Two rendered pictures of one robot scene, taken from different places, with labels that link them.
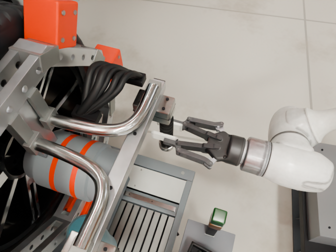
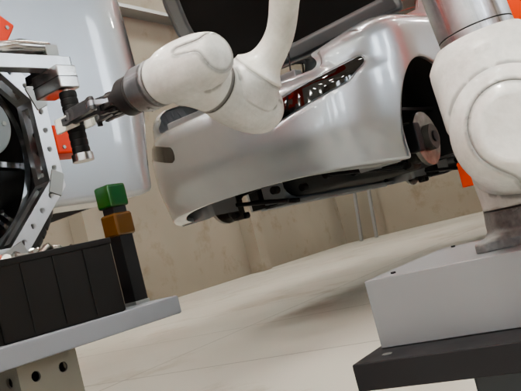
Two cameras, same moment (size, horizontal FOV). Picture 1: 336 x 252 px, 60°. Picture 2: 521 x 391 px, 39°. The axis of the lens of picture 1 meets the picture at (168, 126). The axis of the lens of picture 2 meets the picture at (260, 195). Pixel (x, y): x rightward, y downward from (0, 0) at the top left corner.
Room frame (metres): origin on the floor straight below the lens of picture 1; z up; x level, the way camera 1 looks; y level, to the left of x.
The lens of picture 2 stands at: (-0.89, -0.81, 0.50)
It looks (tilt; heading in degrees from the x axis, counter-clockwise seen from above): 4 degrees up; 20
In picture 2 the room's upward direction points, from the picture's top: 14 degrees counter-clockwise
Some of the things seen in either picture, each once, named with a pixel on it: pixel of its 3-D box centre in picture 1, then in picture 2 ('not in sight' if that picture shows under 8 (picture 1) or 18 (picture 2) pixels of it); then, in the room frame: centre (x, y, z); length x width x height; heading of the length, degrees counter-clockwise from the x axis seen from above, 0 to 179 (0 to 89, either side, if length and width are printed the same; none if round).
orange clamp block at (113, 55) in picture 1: (104, 65); (61, 142); (0.60, 0.19, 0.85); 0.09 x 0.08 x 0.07; 162
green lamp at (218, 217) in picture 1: (218, 217); (111, 196); (0.21, -0.15, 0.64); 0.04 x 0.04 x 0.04; 72
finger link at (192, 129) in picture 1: (201, 133); (110, 108); (0.38, -0.09, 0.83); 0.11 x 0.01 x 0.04; 60
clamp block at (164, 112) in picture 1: (154, 106); (55, 82); (0.40, 0.03, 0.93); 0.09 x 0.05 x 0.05; 72
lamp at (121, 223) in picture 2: (216, 221); (118, 224); (0.21, -0.15, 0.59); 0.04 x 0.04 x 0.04; 72
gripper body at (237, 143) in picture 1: (224, 147); (123, 98); (0.34, -0.15, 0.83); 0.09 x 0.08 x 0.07; 72
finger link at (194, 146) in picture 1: (197, 147); (93, 109); (0.34, -0.07, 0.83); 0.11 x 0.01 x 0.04; 83
